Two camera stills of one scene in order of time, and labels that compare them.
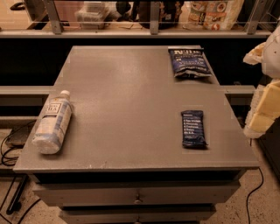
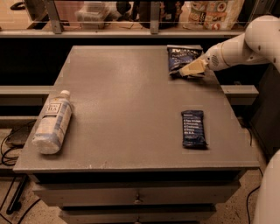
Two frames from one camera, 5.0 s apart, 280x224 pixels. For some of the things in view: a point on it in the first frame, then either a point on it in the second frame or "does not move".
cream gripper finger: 264,111 → 193,67
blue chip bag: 189,61 does not move
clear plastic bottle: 54,124 does not move
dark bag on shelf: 170,12 does not move
